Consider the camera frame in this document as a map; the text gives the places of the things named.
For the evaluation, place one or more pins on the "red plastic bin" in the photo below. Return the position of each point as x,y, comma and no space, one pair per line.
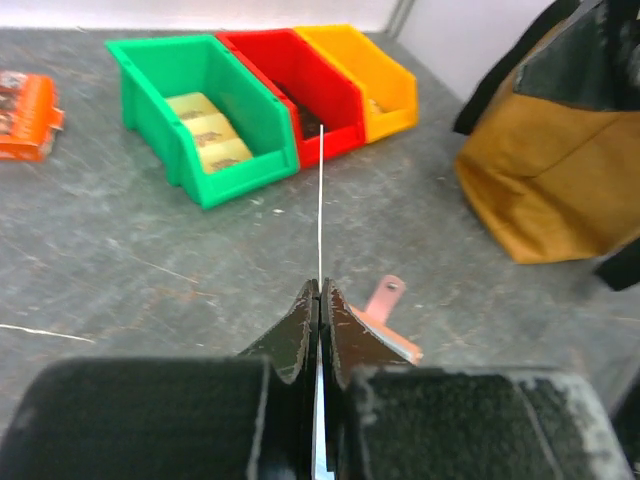
282,56

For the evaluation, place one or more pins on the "green plastic bin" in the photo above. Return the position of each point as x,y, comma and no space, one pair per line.
154,69

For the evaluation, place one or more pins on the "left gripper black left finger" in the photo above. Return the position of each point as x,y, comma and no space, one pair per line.
248,416

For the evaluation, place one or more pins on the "aluminium corner post right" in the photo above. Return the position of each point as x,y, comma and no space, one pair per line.
398,18

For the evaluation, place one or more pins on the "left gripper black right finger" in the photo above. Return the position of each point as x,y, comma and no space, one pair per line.
387,418

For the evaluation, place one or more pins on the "gold cards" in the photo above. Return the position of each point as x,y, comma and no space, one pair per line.
217,143

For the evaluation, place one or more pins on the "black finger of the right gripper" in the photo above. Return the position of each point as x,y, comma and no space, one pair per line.
590,63

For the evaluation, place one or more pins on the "yellow plastic bin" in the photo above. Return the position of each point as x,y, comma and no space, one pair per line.
373,72

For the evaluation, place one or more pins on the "cream and mustard tote bag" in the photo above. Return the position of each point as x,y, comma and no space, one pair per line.
550,182

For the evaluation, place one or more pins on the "white cards in yellow bin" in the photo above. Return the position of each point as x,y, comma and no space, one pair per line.
374,108

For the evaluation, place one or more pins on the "black card in red bin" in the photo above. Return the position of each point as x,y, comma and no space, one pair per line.
309,122

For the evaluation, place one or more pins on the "orange snack box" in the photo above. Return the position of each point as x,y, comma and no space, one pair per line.
30,116

